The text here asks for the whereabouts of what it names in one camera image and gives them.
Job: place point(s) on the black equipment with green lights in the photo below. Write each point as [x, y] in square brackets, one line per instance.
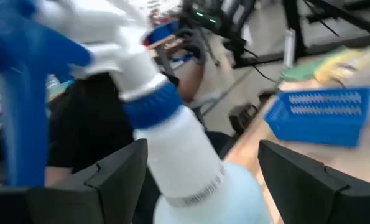
[209, 15]

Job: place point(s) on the person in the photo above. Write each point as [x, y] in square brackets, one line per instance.
[88, 124]

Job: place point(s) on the blue slotted plastic basket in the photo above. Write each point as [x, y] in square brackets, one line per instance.
[321, 124]

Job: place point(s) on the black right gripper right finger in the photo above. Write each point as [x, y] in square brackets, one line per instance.
[327, 199]

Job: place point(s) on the green oval cloth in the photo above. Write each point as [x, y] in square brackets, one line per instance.
[299, 70]

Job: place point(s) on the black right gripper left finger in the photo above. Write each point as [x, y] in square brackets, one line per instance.
[79, 202]

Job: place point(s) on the white blue-trigger spray bottle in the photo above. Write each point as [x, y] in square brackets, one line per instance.
[178, 155]

